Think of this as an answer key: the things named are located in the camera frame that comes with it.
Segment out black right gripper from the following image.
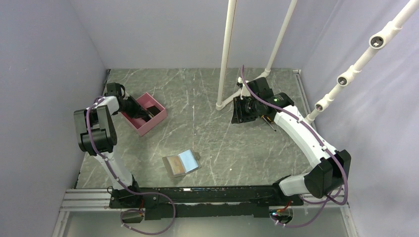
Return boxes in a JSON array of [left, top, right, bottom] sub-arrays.
[[231, 95, 260, 123]]

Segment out grey leather card holder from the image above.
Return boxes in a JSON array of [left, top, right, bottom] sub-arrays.
[[162, 149, 201, 178]]

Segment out orange credit card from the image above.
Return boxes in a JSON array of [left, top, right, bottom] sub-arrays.
[[167, 156, 185, 175]]

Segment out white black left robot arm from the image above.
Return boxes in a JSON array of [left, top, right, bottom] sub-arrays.
[[74, 82, 151, 207]]

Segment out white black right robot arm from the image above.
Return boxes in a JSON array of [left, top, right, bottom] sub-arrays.
[[231, 77, 351, 205]]

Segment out black cards in box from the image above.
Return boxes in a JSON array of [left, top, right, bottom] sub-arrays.
[[146, 105, 161, 118]]

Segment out pink plastic box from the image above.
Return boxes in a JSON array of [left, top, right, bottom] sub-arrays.
[[122, 92, 168, 136]]

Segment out yellow black screwdriver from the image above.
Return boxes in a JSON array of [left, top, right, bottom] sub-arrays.
[[260, 115, 277, 132]]

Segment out white PVC pipe frame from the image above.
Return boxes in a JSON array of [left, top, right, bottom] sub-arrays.
[[215, 0, 313, 111]]

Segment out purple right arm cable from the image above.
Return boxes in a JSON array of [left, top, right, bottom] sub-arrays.
[[240, 65, 349, 229]]

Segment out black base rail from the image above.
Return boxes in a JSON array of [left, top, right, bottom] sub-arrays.
[[107, 183, 303, 223]]

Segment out aluminium extrusion frame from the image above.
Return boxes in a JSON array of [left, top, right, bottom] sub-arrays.
[[60, 77, 351, 229]]

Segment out white pipe with camera sockets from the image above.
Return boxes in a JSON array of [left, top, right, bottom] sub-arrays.
[[305, 0, 419, 123]]

